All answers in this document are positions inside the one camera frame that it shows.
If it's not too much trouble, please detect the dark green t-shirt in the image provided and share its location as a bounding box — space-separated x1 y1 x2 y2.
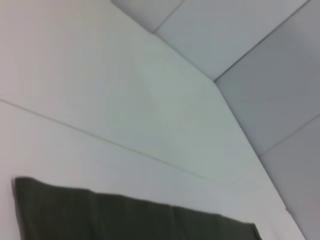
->
11 176 263 240

